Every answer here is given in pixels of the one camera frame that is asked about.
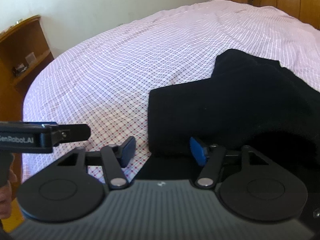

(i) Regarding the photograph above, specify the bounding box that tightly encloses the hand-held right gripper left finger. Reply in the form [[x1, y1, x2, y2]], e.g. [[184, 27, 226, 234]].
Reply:
[[54, 136, 137, 190]]

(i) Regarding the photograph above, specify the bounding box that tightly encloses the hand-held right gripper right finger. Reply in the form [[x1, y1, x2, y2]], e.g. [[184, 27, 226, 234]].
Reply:
[[189, 137, 272, 190]]

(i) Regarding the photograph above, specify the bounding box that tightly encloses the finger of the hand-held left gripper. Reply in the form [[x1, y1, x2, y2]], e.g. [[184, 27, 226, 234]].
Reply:
[[51, 123, 91, 147]]

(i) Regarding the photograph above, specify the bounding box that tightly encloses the black buttoned cardigan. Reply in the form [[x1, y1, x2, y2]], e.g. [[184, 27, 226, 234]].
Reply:
[[136, 49, 320, 195]]

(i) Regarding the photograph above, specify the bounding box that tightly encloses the person's left hand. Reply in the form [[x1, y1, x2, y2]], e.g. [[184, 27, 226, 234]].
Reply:
[[0, 166, 15, 218]]

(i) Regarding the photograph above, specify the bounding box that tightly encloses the wooden bedside shelf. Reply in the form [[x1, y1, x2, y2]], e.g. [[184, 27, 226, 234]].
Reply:
[[0, 15, 55, 183]]

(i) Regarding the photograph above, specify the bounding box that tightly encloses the small dark item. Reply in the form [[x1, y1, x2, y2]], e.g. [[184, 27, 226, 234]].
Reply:
[[12, 64, 28, 77]]

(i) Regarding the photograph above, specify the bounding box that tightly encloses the bed with pink checked sheet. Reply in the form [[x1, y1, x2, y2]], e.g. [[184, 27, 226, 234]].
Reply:
[[21, 0, 320, 184]]

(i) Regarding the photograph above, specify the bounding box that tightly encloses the wooden wardrobe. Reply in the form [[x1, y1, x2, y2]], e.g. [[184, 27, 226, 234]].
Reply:
[[214, 0, 320, 30]]

